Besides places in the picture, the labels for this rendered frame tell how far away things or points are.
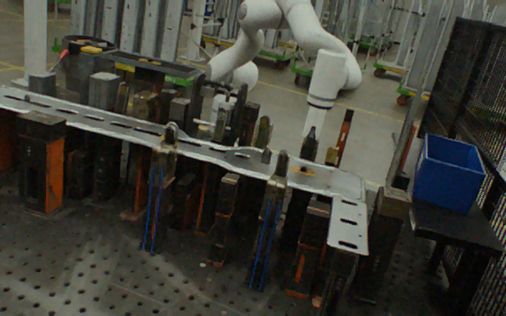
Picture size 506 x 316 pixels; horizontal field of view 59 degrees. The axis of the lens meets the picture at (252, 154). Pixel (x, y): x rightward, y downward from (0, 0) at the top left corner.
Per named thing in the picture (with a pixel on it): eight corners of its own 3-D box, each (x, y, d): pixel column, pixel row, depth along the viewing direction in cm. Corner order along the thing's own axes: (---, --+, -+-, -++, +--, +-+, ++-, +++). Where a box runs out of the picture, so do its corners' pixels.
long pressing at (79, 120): (-46, 99, 151) (-47, 94, 150) (3, 87, 172) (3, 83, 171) (365, 206, 132) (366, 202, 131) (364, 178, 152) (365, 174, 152)
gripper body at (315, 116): (309, 94, 142) (302, 128, 146) (306, 102, 132) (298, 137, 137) (333, 100, 141) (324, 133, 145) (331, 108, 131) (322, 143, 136)
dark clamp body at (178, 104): (151, 194, 176) (162, 100, 162) (165, 181, 188) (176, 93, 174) (177, 201, 174) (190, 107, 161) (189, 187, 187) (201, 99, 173)
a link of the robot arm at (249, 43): (238, 92, 203) (204, 91, 196) (233, 69, 207) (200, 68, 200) (289, 20, 161) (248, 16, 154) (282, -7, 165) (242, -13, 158)
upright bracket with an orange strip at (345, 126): (312, 235, 168) (345, 109, 150) (312, 233, 170) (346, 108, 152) (319, 237, 168) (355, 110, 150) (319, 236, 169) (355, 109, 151)
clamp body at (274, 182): (236, 287, 133) (258, 181, 120) (245, 265, 144) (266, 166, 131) (265, 295, 132) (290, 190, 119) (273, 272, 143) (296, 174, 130)
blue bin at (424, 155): (411, 197, 134) (425, 157, 129) (414, 165, 161) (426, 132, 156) (470, 215, 129) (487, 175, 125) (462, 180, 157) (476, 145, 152)
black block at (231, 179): (198, 267, 139) (213, 182, 128) (209, 249, 148) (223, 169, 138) (223, 274, 137) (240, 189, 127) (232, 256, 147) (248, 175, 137)
